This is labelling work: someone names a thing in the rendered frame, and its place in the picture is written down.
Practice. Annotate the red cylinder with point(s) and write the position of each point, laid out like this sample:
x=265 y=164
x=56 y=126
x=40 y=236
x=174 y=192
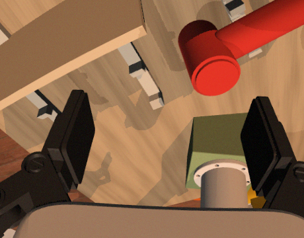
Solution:
x=210 y=54

